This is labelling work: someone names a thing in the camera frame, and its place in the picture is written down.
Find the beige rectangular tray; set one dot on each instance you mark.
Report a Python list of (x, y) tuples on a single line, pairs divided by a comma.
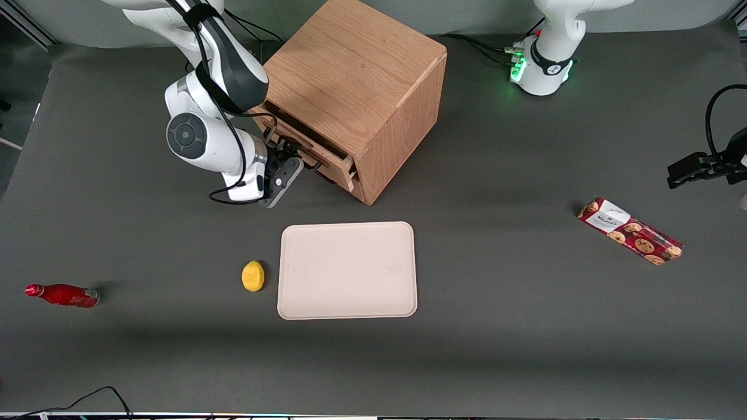
[(347, 270)]

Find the red bottle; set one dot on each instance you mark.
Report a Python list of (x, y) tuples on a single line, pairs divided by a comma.
[(64, 295)]

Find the yellow lemon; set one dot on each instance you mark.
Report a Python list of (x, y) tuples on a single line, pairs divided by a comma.
[(252, 276)]

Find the wooden drawer cabinet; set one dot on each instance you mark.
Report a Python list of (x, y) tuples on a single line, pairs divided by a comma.
[(362, 70)]

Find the red cookie box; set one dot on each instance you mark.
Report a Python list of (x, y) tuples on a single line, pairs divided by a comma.
[(633, 231)]

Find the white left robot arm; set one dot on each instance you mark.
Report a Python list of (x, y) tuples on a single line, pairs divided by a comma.
[(548, 64)]

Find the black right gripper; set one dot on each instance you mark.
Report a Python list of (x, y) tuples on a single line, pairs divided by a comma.
[(279, 153)]

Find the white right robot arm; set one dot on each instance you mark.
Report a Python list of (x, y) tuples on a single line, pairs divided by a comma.
[(198, 134)]

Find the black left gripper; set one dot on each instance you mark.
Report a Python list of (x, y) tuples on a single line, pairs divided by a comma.
[(713, 161)]

